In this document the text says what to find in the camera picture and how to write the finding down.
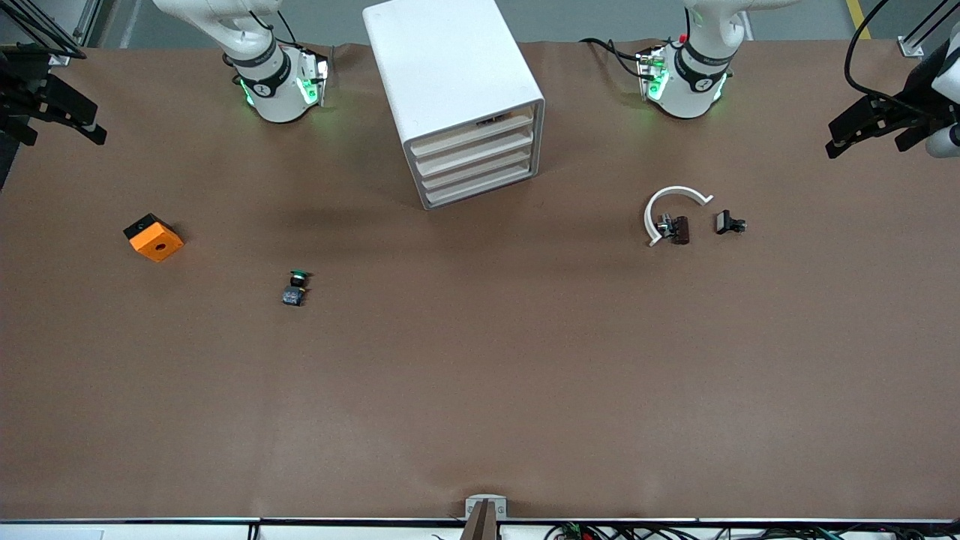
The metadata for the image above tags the green push button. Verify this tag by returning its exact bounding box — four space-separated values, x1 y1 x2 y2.
281 270 312 307

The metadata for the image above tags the white drawer cabinet shell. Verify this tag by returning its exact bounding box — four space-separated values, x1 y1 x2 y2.
363 0 546 211

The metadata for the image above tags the yellow floor tape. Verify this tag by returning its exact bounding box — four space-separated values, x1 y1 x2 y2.
846 0 873 40

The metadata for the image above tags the orange box with hole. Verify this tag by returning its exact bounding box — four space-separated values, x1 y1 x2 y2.
123 213 185 263

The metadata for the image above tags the white curved plastic clip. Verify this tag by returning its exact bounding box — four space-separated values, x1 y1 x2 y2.
643 185 714 248

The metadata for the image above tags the brown paper table cover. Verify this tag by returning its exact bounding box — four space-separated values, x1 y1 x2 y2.
0 37 960 522

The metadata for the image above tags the brown bar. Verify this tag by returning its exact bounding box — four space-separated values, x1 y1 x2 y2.
459 501 500 540

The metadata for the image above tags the aluminium frame post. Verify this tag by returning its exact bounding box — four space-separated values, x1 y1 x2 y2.
0 0 76 67
898 0 960 59

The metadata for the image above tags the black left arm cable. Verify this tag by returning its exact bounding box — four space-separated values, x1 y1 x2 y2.
844 0 960 121

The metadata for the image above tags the black base cable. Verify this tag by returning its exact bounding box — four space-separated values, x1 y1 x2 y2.
581 36 652 80

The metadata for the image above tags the cable bundle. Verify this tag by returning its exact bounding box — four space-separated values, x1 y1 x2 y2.
544 523 960 540

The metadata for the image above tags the white table edge rail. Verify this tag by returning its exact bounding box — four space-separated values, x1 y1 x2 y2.
0 516 960 540

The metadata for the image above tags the grey metal bracket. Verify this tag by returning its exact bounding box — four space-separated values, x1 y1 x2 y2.
465 494 508 522

